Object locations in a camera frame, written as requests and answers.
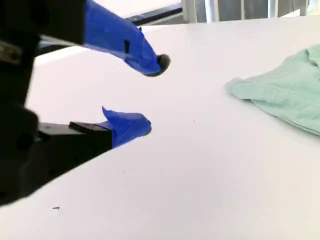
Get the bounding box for white post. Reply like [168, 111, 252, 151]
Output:
[204, 0, 220, 23]
[267, 0, 279, 19]
[180, 0, 199, 24]

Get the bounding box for mint green t-shirt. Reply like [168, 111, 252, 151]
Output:
[224, 44, 320, 137]

